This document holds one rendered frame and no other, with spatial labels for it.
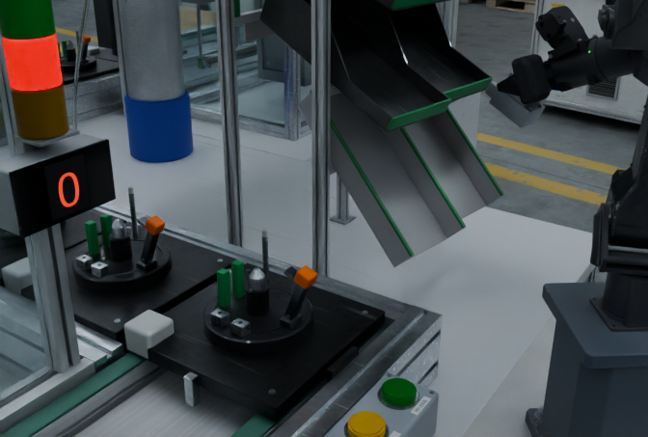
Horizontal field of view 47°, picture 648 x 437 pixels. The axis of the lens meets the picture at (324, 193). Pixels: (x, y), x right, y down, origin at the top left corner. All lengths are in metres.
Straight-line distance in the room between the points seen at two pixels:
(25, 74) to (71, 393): 0.38
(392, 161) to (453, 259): 0.29
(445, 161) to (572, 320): 0.49
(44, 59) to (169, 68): 1.04
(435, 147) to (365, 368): 0.48
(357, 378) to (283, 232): 0.60
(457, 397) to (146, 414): 0.41
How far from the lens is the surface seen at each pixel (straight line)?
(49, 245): 0.89
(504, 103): 1.12
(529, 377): 1.11
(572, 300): 0.90
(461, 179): 1.28
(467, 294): 1.28
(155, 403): 0.96
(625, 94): 5.08
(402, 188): 1.16
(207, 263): 1.13
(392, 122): 1.00
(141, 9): 1.77
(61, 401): 0.94
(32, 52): 0.78
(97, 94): 2.25
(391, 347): 0.97
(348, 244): 1.42
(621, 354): 0.83
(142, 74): 1.81
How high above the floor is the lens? 1.51
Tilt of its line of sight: 23 degrees down
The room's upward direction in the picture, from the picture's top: straight up
